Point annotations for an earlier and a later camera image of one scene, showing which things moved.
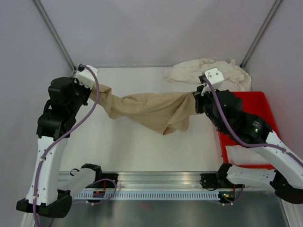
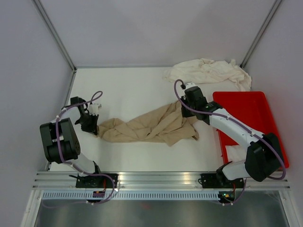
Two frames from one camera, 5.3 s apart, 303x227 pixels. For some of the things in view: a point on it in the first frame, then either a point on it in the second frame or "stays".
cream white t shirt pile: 189,71 stays
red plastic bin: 257,103 stays
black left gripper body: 82,94 → 88,122
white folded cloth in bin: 242,155 stays
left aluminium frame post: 55,34 stays
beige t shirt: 164,111 → 164,125
